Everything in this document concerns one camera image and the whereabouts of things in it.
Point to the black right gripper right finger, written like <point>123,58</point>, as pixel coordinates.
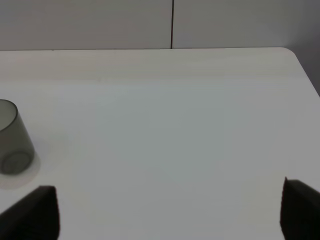
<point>300,211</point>

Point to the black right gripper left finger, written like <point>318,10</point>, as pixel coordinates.
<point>35,217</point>

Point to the grey translucent cup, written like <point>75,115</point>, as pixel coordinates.
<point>16,148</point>

